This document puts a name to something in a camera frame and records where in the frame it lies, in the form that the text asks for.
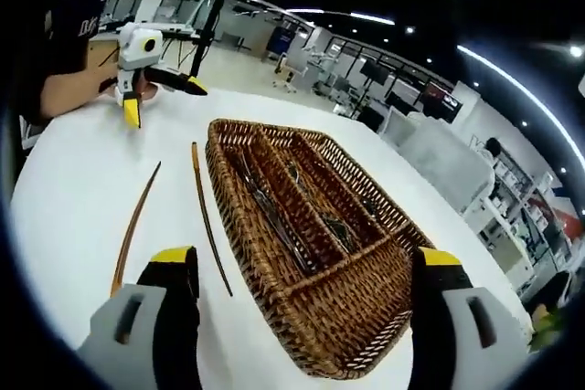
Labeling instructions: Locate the curved ceiling light strip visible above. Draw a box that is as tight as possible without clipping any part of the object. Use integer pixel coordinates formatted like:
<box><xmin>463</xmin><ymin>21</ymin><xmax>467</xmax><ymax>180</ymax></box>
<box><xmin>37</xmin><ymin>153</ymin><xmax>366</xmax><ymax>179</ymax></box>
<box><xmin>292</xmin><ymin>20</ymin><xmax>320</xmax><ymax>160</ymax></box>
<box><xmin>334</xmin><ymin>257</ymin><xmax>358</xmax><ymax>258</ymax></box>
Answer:
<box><xmin>456</xmin><ymin>44</ymin><xmax>585</xmax><ymax>172</ymax></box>

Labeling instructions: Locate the person's left hand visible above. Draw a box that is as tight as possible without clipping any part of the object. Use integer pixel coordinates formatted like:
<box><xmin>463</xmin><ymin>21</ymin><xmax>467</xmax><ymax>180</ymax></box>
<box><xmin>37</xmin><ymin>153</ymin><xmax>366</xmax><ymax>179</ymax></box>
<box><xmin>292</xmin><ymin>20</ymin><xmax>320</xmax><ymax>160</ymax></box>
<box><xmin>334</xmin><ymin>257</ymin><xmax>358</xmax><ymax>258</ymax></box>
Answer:
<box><xmin>135</xmin><ymin>69</ymin><xmax>162</xmax><ymax>100</ymax></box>

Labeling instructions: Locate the brown wicker storage slot basket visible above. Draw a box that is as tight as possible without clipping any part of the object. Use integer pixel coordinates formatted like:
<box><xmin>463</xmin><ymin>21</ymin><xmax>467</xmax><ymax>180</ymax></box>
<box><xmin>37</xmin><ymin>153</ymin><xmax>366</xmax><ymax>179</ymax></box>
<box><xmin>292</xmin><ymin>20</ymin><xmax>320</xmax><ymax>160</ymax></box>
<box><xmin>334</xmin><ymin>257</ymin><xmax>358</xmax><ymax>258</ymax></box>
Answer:
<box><xmin>204</xmin><ymin>118</ymin><xmax>438</xmax><ymax>382</ymax></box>

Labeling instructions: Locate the black stand pole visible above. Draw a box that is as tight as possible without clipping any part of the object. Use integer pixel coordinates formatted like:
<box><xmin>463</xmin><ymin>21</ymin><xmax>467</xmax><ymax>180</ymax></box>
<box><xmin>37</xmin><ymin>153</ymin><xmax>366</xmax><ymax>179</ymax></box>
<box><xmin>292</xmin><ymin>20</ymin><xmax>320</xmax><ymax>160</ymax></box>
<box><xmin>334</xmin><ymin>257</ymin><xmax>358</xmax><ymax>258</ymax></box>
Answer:
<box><xmin>189</xmin><ymin>0</ymin><xmax>252</xmax><ymax>80</ymax></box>

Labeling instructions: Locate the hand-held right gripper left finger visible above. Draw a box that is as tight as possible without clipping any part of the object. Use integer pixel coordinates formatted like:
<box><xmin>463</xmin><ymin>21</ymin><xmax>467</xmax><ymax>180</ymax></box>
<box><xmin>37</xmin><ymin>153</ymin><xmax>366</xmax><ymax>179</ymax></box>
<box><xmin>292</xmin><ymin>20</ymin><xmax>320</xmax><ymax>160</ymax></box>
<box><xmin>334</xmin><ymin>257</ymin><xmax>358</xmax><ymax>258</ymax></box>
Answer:
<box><xmin>75</xmin><ymin>246</ymin><xmax>203</xmax><ymax>390</ymax></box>

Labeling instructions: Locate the black monitor on stand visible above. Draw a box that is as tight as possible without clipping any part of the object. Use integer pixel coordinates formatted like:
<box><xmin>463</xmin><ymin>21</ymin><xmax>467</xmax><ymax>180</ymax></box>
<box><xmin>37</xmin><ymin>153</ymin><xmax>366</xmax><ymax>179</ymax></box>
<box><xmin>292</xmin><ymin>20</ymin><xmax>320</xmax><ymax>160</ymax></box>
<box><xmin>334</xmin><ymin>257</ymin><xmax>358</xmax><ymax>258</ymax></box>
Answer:
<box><xmin>359</xmin><ymin>58</ymin><xmax>390</xmax><ymax>85</ymax></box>

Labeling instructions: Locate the blue standing banner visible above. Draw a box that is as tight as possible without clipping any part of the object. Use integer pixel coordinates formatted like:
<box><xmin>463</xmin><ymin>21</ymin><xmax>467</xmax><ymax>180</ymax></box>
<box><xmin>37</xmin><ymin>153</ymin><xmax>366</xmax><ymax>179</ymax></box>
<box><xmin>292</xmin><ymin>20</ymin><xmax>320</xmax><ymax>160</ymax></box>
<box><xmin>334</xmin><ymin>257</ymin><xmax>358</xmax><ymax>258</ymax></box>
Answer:
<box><xmin>267</xmin><ymin>26</ymin><xmax>294</xmax><ymax>58</ymax></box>

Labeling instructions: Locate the green potted plant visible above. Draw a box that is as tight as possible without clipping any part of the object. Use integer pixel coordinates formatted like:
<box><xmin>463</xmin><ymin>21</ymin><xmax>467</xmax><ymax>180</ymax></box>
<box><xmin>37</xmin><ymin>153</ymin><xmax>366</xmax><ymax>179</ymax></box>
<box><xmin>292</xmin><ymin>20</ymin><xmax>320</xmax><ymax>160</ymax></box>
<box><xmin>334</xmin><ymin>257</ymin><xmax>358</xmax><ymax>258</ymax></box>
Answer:
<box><xmin>527</xmin><ymin>302</ymin><xmax>570</xmax><ymax>357</ymax></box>

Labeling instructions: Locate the white storage shelf with boxes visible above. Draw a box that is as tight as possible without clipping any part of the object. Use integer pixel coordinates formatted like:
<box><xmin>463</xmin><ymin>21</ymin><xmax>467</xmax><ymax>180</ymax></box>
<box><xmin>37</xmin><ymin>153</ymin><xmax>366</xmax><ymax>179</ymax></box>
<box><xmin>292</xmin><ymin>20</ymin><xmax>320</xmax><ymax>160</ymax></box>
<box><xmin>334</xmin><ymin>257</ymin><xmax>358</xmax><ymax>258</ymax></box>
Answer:
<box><xmin>484</xmin><ymin>152</ymin><xmax>585</xmax><ymax>281</ymax></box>

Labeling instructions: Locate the red wall screen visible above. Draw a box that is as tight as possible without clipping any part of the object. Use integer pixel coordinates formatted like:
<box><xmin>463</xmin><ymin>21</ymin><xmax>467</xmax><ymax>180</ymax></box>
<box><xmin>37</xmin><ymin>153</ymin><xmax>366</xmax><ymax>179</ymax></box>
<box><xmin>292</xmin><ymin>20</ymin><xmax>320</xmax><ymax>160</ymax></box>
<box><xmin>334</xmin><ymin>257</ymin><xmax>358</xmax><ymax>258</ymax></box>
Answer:
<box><xmin>419</xmin><ymin>79</ymin><xmax>463</xmax><ymax>125</ymax></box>

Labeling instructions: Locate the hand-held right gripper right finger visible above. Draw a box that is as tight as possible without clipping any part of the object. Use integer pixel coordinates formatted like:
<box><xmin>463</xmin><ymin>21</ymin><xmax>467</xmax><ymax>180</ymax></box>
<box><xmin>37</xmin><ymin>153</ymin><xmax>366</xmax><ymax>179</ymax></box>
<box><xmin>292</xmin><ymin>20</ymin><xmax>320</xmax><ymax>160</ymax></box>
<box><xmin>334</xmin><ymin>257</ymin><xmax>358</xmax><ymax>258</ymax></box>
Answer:
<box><xmin>409</xmin><ymin>246</ymin><xmax>534</xmax><ymax>390</ymax></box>

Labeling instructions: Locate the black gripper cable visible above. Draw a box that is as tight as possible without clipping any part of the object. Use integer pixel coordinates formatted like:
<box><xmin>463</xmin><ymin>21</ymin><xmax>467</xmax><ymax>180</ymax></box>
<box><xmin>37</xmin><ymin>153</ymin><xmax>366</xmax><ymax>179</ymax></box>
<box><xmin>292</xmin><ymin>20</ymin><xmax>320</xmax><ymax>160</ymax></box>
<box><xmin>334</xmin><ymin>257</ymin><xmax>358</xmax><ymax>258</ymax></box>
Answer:
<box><xmin>96</xmin><ymin>42</ymin><xmax>122</xmax><ymax>68</ymax></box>

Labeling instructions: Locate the white desk partition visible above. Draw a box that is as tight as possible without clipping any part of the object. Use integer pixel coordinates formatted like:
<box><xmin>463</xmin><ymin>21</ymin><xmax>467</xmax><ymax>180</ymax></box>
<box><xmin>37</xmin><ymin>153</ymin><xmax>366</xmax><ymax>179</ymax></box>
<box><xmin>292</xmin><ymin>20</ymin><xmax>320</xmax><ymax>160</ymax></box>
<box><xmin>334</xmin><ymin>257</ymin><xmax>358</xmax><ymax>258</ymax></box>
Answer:
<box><xmin>395</xmin><ymin>106</ymin><xmax>497</xmax><ymax>195</ymax></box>

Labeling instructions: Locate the brown wooden chopstick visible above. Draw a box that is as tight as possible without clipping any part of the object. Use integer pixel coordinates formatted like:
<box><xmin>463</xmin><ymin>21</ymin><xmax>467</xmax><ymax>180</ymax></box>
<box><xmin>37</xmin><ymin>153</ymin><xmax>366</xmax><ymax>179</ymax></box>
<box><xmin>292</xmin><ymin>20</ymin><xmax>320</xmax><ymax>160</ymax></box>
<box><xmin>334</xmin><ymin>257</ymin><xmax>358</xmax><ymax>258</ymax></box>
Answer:
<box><xmin>109</xmin><ymin>160</ymin><xmax>163</xmax><ymax>300</ymax></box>
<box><xmin>190</xmin><ymin>141</ymin><xmax>234</xmax><ymax>299</ymax></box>

